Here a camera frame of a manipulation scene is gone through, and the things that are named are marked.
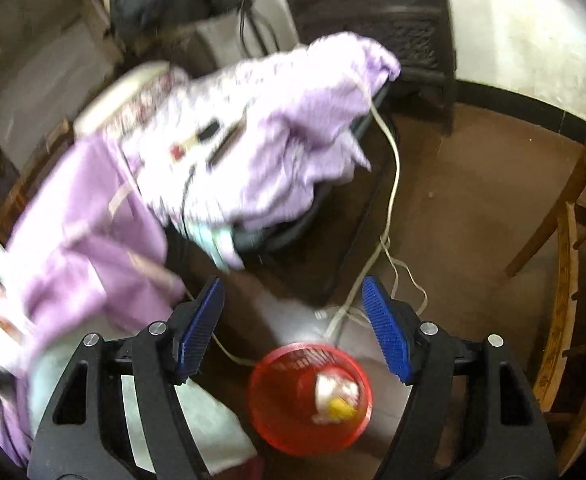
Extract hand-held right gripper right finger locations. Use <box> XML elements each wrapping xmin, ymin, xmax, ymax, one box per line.
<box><xmin>361</xmin><ymin>275</ymin><xmax>559</xmax><ymax>480</ymax></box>

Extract crumpled white paper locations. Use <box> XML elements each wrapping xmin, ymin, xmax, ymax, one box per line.
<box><xmin>314</xmin><ymin>370</ymin><xmax>361</xmax><ymax>423</ymax></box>

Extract light wooden chair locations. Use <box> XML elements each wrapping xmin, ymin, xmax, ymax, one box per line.
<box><xmin>504</xmin><ymin>125</ymin><xmax>586</xmax><ymax>476</ymax></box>

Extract black cables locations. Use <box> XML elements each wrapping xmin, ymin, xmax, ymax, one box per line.
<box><xmin>238</xmin><ymin>0</ymin><xmax>280</xmax><ymax>57</ymax></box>

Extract purple printed blanket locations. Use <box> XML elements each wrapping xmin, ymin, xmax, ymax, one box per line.
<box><xmin>0</xmin><ymin>31</ymin><xmax>402</xmax><ymax>468</ymax></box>

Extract white cable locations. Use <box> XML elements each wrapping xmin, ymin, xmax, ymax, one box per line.
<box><xmin>208</xmin><ymin>72</ymin><xmax>429</xmax><ymax>368</ymax></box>

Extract red plastic mesh basket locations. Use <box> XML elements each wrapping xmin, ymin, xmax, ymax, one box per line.
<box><xmin>247</xmin><ymin>342</ymin><xmax>373</xmax><ymax>457</ymax></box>

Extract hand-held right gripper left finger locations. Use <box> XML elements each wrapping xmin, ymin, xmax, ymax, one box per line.
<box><xmin>27</xmin><ymin>276</ymin><xmax>225</xmax><ymax>480</ymax></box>

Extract small yellow wrapper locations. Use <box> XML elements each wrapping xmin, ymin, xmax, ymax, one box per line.
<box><xmin>323</xmin><ymin>397</ymin><xmax>359</xmax><ymax>421</ymax></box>

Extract dark carved wooden cabinet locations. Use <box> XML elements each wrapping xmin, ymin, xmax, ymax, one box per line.
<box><xmin>293</xmin><ymin>0</ymin><xmax>458</xmax><ymax>136</ymax></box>

